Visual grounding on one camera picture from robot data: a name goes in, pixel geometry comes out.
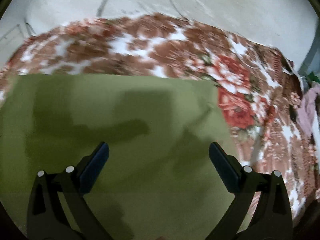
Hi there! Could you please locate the green hooded jacket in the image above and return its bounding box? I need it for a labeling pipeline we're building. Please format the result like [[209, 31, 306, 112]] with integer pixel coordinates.
[[1, 74, 236, 239]]

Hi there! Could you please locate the pink cloth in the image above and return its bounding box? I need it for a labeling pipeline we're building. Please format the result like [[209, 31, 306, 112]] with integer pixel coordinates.
[[297, 82, 319, 139]]

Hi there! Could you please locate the floral brown bed blanket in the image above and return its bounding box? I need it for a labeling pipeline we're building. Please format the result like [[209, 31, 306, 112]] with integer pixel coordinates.
[[1, 14, 319, 224]]

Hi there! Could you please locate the metal bunk bed frame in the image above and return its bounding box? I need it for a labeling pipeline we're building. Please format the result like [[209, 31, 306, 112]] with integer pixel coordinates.
[[298, 32, 319, 76]]

